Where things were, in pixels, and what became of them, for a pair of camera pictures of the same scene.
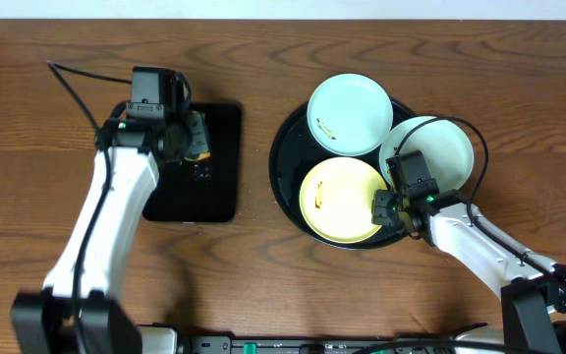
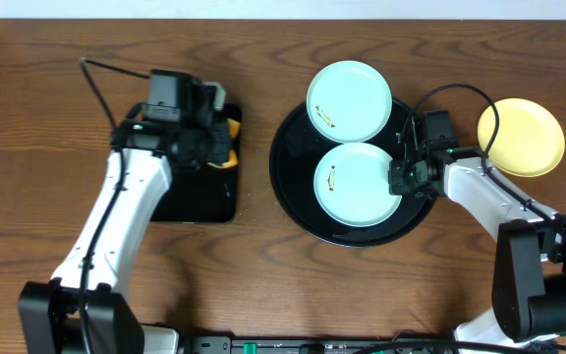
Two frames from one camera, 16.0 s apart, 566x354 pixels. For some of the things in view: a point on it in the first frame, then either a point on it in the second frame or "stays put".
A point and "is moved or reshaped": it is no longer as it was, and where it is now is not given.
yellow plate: x=336 y=200 -> x=530 y=143
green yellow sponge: x=198 y=146 is moved or reshaped
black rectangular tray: x=204 y=189 stays put
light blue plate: x=446 y=148 is moved or reshaped
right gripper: x=380 y=208 -> x=396 y=178
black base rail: x=257 y=345 stays put
